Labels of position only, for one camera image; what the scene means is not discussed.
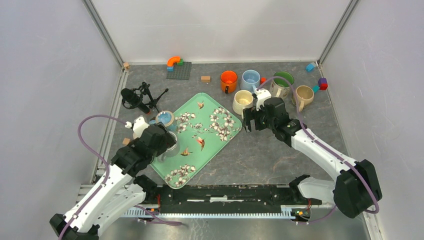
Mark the teal block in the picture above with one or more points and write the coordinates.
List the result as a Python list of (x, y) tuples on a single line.
[(316, 88)]

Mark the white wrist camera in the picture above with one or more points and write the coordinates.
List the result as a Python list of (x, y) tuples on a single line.
[(138, 126), (261, 96)]

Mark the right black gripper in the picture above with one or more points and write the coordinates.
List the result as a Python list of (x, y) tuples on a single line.
[(250, 114)]

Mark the small tan wooden block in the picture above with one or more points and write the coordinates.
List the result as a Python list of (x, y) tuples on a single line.
[(126, 141)]

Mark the tan ceramic mug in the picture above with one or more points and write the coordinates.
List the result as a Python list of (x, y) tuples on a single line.
[(303, 97)]

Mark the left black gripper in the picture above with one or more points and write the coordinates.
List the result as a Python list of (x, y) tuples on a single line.
[(167, 141)]

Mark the floral cream mug green inside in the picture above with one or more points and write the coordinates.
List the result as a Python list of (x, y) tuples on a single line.
[(280, 87)]

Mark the brown wooden block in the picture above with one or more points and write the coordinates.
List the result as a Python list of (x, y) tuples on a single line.
[(205, 79)]

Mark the orange curved block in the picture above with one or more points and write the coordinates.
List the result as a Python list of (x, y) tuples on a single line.
[(174, 61)]

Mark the purple red block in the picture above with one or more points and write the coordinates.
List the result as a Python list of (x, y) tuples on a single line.
[(322, 83)]

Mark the grey mug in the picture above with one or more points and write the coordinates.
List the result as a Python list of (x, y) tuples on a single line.
[(171, 151)]

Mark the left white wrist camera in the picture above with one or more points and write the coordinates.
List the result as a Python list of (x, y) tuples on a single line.
[(138, 126)]

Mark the orange mug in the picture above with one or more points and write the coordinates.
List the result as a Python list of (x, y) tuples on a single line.
[(228, 81)]

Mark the grey lego baseplate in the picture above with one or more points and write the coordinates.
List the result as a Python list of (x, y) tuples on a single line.
[(180, 72)]

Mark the small wooden corner cube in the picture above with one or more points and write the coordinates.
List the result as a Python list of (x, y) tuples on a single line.
[(126, 66)]

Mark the blue tan small mug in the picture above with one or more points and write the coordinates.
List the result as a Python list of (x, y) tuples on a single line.
[(167, 118)]

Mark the blue block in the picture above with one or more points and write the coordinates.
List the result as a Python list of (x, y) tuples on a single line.
[(310, 66)]

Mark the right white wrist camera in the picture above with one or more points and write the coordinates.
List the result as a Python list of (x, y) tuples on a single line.
[(261, 96)]

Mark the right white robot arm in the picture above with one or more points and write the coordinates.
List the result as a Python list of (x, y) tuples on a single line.
[(354, 187)]

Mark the light blue ribbed mug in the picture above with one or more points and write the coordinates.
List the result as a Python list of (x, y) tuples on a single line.
[(250, 80)]

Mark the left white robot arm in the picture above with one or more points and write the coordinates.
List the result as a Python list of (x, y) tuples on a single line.
[(119, 189)]

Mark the green floral tray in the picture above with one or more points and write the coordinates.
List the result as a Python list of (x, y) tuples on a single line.
[(203, 128)]

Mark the black mounting base rail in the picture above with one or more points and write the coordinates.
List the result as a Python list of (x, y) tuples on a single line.
[(225, 199)]

